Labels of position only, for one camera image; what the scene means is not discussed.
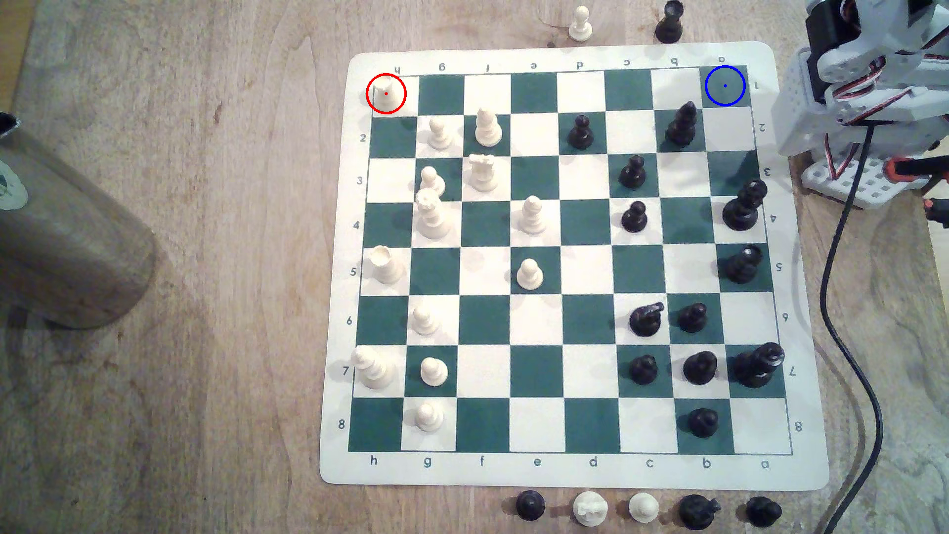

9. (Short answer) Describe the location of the white chess knight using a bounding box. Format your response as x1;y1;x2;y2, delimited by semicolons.
572;491;609;528

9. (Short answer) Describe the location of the white perforated base plate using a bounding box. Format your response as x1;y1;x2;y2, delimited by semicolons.
799;144;928;210

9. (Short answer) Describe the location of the tall white chess queen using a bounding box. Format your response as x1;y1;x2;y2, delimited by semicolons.
414;187;451;239

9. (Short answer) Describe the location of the wooden cylinder post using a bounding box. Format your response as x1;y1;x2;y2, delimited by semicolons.
0;111;158;331

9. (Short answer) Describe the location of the tall black chess king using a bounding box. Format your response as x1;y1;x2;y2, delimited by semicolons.
734;342;786;389

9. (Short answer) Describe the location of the white chess bishop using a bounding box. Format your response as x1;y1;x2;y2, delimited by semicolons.
351;346;396;391
474;106;504;148

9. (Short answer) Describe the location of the orange and black clamp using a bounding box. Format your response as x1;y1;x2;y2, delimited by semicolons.
884;156;949;182

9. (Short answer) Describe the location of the black chess knight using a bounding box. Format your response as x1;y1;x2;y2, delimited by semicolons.
629;302;665;338
679;494;722;531

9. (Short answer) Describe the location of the green and white chess mat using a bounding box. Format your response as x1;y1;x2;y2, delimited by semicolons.
319;41;830;492

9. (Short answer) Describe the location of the black cable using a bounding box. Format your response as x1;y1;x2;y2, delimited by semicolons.
819;122;885;534

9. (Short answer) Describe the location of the white crowned chess piece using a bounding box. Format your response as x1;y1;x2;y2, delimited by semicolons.
467;153;499;193

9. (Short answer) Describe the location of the black chess rook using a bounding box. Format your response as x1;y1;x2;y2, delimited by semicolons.
654;0;685;44

